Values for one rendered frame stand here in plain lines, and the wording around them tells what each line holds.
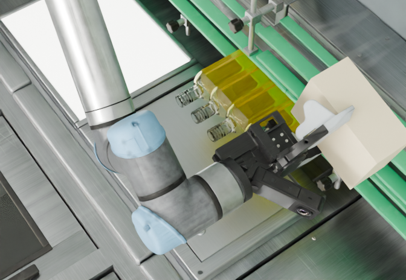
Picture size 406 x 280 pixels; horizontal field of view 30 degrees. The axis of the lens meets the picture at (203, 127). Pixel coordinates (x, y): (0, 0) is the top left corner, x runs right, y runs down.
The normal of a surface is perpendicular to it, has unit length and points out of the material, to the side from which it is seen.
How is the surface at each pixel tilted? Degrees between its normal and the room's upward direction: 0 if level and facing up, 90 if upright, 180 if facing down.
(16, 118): 90
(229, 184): 90
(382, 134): 90
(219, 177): 90
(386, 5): 0
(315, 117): 59
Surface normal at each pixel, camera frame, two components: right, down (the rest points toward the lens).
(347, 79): 0.15, -0.40
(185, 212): 0.44, -0.04
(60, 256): 0.00, -0.59
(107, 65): 0.64, -0.08
